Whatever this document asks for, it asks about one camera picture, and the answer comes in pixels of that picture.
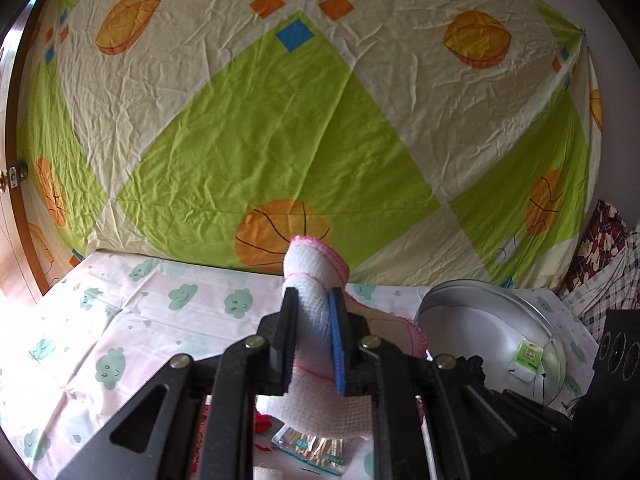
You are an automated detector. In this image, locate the white gauze cloth pink trim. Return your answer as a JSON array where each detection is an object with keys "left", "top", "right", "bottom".
[{"left": 262, "top": 235, "right": 431, "bottom": 441}]

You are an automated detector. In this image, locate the green tissue packet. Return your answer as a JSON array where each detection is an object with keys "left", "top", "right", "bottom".
[{"left": 507, "top": 338, "right": 546, "bottom": 378}]

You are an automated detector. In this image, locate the red plaid bear-print cloth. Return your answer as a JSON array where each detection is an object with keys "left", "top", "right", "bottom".
[{"left": 565, "top": 199, "right": 631, "bottom": 291}]

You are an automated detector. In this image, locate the cloud-print bed sheet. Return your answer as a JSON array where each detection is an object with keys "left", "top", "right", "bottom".
[{"left": 0, "top": 250, "right": 601, "bottom": 480}]

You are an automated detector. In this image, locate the round metal basin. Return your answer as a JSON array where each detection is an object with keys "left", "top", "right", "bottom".
[{"left": 414, "top": 280, "right": 568, "bottom": 408}]

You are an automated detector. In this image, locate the wooden door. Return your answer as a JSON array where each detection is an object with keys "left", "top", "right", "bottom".
[{"left": 0, "top": 0, "right": 66, "bottom": 306}]

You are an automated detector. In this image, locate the ball-printed green cream sheet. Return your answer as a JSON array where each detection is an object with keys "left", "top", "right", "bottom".
[{"left": 17, "top": 0, "right": 603, "bottom": 291}]

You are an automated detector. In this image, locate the red satin drawstring pouch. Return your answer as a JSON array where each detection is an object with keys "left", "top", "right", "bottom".
[{"left": 252, "top": 407, "right": 276, "bottom": 436}]

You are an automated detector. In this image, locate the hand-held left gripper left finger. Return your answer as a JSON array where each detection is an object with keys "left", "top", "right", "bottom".
[{"left": 57, "top": 287, "right": 301, "bottom": 480}]

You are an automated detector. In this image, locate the dark purple cloth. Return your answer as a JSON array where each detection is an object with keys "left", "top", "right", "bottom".
[{"left": 452, "top": 355, "right": 488, "bottom": 386}]

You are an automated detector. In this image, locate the brass door knob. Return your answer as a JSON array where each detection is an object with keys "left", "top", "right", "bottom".
[{"left": 0, "top": 162, "right": 28, "bottom": 191}]

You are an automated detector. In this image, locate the light checkered cloth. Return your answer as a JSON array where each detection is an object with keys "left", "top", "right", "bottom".
[{"left": 575, "top": 225, "right": 640, "bottom": 348}]

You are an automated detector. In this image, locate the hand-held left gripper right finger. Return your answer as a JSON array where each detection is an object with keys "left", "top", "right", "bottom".
[{"left": 327, "top": 290, "right": 518, "bottom": 480}]

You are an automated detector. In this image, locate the cotton swab packet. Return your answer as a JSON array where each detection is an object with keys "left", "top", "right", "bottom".
[{"left": 270, "top": 425, "right": 351, "bottom": 478}]

